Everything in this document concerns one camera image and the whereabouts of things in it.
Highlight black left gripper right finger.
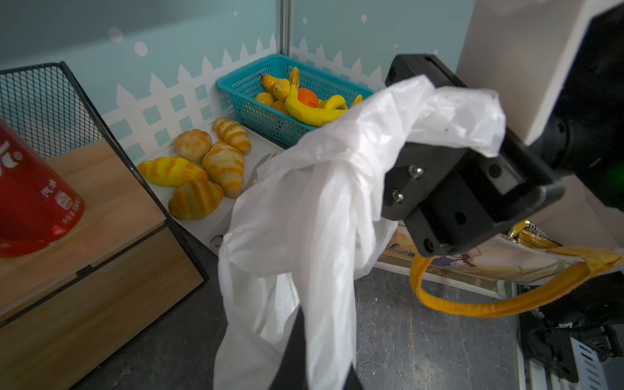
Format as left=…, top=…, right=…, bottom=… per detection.
left=343, top=366, right=363, bottom=390

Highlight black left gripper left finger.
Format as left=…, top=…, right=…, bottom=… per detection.
left=269, top=309, right=307, bottom=390

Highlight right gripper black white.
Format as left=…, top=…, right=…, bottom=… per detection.
left=379, top=53, right=566, bottom=258

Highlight canvas tote bag yellow handles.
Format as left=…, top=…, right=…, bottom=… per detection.
left=372, top=175, right=624, bottom=320

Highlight white plastic grocery bag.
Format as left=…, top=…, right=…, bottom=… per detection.
left=214, top=76, right=505, bottom=389

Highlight yellow snack bag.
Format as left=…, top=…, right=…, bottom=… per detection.
left=507, top=220, right=562, bottom=250

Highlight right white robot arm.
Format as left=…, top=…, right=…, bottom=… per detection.
left=382, top=1, right=623, bottom=257

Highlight yellow banana bunch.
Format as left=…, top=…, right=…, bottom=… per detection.
left=285, top=67, right=349, bottom=128

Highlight orange fruit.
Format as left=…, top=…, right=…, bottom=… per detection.
left=297, top=88, right=319, bottom=108

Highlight teal plastic basket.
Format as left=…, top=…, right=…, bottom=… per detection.
left=217, top=55, right=373, bottom=149

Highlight large striped croissant left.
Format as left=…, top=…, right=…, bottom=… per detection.
left=167, top=180, right=224, bottom=219

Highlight small striped croissant right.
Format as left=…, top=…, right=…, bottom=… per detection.
left=213, top=118, right=252, bottom=155

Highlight long striped croissant centre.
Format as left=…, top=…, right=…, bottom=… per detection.
left=201, top=141, right=245, bottom=198

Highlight yellow striped bread roll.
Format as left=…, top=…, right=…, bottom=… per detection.
left=137, top=157, right=208, bottom=188

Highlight pale round bread roll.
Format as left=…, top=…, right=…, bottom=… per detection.
left=174, top=128, right=212, bottom=163

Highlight red cola can right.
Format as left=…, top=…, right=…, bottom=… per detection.
left=1, top=123, right=85, bottom=258

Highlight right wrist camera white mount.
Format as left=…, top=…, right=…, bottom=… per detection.
left=456, top=0, right=620, bottom=145

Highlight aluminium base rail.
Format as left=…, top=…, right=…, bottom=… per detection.
left=513, top=287, right=624, bottom=390

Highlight black wire two-tier shelf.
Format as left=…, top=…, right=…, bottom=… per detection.
left=1, top=63, right=207, bottom=389

